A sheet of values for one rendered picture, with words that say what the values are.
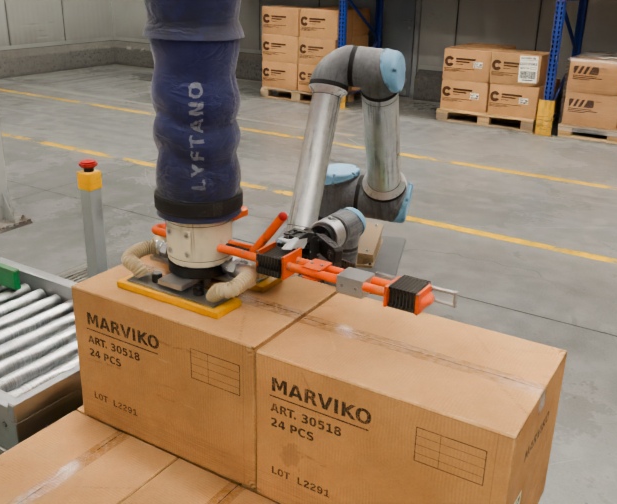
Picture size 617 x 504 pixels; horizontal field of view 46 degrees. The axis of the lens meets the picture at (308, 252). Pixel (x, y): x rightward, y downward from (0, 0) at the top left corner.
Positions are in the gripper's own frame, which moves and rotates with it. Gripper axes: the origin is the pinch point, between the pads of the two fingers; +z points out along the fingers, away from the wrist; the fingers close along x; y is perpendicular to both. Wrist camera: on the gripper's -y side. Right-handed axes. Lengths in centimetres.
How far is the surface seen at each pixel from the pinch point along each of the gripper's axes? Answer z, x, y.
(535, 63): -714, -35, 146
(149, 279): 10.4, -10.2, 37.0
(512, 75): -715, -50, 171
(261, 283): -5.8, -11.0, 12.2
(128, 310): 21.2, -14.2, 34.1
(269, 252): 0.9, 1.8, 4.8
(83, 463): 36, -54, 39
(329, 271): -1.0, 0.0, -11.4
